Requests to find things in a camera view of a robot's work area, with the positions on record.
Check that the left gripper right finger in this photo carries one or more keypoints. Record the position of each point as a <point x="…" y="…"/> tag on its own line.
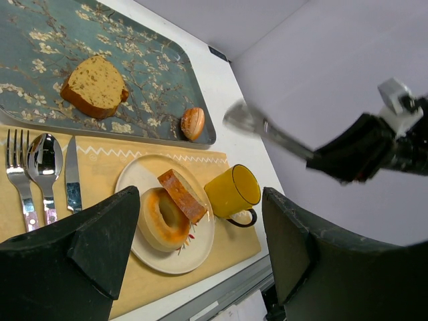
<point x="325" y="272"/>

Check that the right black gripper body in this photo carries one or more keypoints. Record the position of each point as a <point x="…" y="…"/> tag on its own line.
<point x="409" y="153"/>

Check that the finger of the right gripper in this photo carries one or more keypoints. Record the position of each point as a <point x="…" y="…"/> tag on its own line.
<point x="358" y="153"/>

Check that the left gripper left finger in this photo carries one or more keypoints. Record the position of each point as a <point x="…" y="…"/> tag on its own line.
<point x="72" y="269"/>

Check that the orange glazed bagel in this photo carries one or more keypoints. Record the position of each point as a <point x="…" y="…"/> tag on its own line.
<point x="161" y="222"/>

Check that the metal serving tongs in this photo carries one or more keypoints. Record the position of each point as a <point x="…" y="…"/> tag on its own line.
<point x="249" y="119"/>

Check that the bread slice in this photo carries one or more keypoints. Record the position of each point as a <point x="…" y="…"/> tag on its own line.
<point x="183" y="195"/>
<point x="95" y="88"/>

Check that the yellow cloth placemat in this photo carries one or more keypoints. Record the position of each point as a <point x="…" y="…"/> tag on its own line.
<point x="100" y="162"/>

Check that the yellow mug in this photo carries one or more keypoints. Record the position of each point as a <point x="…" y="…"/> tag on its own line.
<point x="232" y="192"/>

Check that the cream plate with branch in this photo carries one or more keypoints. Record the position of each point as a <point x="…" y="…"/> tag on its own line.
<point x="142" y="172"/>

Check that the small orange bun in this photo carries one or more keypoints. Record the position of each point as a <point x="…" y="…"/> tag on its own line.
<point x="192" y="123"/>

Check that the right blue corner label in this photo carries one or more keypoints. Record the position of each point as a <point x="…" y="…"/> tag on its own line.
<point x="218" y="54"/>

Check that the floral blue serving tray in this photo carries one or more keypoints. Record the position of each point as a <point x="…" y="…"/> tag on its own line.
<point x="43" y="42"/>

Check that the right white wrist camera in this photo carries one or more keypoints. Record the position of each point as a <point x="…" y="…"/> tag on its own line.
<point x="400" y="110"/>

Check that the silver knife pink handle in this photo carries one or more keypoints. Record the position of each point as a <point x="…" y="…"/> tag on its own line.
<point x="72" y="179"/>

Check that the silver fork pink handle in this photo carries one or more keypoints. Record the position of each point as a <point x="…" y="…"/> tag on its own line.
<point x="16" y="170"/>

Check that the silver spoon pink handle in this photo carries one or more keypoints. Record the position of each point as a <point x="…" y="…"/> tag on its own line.
<point x="44" y="165"/>

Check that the aluminium front rail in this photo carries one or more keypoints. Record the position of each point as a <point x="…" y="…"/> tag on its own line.
<point x="257" y="276"/>

